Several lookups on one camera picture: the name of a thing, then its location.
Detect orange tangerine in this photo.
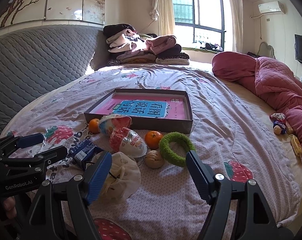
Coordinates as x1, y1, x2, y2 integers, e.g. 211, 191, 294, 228
144, 131, 164, 149
88, 118, 101, 133

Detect green window sill cushion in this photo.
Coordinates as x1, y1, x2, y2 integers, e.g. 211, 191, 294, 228
182, 47, 227, 54

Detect strawberry printed bed cover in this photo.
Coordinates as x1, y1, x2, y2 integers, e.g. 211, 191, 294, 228
0, 64, 302, 240

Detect grey quilted headboard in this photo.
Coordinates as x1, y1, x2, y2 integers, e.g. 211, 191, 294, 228
0, 24, 104, 140

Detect red white snack packet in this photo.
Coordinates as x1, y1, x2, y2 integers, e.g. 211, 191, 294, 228
269, 112, 287, 125

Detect person's left hand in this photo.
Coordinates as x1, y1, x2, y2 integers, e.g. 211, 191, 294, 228
2, 196, 18, 219

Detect black framed window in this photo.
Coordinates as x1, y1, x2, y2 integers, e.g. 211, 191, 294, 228
171, 0, 226, 50

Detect floral printed cabinet doors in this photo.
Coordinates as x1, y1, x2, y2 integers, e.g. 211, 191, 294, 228
0, 0, 106, 32

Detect blue white egg toy packet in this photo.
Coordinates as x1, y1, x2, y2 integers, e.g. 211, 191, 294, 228
98, 114, 133, 137

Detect knotted white cloth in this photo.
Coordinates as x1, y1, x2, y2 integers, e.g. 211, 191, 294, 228
149, 7, 159, 22

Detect pile of folded clothes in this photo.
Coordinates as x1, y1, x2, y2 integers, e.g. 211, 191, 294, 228
103, 24, 190, 67

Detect grey cardboard box tray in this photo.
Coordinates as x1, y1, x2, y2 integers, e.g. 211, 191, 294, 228
84, 88, 193, 134

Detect cream curtain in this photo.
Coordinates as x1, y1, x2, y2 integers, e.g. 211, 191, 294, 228
226, 0, 244, 53
154, 0, 176, 37

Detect yellow snack packet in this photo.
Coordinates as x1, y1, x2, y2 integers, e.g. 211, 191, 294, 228
289, 134, 302, 157

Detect pink quilted blanket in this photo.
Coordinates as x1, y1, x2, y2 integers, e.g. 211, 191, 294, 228
212, 51, 302, 175

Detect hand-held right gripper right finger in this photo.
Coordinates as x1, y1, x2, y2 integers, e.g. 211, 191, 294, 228
185, 150, 295, 240

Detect white drawstring pouch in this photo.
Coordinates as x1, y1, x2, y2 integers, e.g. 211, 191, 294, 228
92, 151, 141, 204

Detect white air conditioner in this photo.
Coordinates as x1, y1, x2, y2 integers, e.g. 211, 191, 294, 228
256, 1, 285, 15

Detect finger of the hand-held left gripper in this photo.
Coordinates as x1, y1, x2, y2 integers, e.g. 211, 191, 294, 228
0, 133, 44, 158
0, 145, 68, 173

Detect brown walnut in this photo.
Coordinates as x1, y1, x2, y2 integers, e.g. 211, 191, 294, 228
144, 150, 164, 169

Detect beige bed sheet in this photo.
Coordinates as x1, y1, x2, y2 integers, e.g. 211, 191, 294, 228
216, 76, 302, 178

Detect pink book with blue label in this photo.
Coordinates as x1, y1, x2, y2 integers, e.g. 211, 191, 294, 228
92, 94, 187, 119

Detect dark clothes on sill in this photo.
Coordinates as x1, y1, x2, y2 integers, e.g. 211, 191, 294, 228
204, 42, 224, 51

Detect blue milk carton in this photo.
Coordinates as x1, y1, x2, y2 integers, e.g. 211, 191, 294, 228
67, 139, 104, 172

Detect red egg toy packet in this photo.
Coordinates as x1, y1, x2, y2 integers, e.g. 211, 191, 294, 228
109, 127, 148, 158

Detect green fuzzy ring toy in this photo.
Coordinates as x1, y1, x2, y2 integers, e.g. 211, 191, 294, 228
159, 132, 197, 167

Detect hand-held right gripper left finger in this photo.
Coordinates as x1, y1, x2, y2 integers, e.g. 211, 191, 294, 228
22, 151, 113, 240

